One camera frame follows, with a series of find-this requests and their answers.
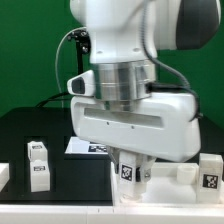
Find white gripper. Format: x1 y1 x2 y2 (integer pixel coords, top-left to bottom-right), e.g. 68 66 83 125
71 93 201 182

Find white square tabletop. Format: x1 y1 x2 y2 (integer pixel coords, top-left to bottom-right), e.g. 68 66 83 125
111 162 224 207

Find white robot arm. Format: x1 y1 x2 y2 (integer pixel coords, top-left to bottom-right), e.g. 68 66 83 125
68 0 221 182

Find white tag sheet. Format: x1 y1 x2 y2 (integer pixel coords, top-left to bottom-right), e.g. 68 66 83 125
65 137 107 155

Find white left fence block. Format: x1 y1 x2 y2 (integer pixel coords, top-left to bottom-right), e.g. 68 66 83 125
0 163 10 192

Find white front fence bar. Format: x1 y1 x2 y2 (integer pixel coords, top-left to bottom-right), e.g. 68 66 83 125
0 205 224 224

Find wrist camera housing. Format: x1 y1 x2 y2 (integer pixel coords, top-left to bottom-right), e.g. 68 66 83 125
67 70 95 97

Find black cables on table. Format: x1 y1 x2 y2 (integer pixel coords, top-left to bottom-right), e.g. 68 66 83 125
35 92 71 109

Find black camera on stand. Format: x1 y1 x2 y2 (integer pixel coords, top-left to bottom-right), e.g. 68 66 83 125
67 27 91 74

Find grey cable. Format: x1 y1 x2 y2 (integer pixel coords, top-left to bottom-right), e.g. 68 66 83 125
54 28 83 101

